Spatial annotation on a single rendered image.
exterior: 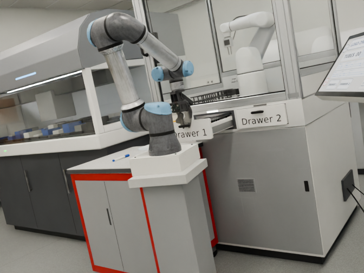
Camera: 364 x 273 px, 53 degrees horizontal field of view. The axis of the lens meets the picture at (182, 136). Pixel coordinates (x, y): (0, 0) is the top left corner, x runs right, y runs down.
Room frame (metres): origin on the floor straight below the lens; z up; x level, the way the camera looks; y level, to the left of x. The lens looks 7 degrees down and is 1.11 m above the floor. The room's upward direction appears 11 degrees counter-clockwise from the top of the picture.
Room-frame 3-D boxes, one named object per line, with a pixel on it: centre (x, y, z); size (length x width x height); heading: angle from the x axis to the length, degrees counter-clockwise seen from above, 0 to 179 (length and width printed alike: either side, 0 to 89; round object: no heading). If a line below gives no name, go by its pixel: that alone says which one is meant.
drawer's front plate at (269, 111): (2.03, -0.45, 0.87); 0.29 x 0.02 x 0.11; 52
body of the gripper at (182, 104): (1.99, -0.02, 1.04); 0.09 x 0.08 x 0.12; 142
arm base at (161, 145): (1.66, 0.09, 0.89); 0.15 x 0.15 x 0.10
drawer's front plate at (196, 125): (2.02, -0.05, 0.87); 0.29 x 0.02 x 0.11; 52
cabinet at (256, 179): (2.57, -0.54, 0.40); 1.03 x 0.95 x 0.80; 52
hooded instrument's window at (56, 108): (3.55, 0.93, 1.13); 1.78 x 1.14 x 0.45; 52
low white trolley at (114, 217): (2.24, 0.30, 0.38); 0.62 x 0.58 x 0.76; 52
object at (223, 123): (2.18, -0.18, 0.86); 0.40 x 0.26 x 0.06; 142
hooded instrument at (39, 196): (3.57, 0.93, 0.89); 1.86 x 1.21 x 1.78; 52
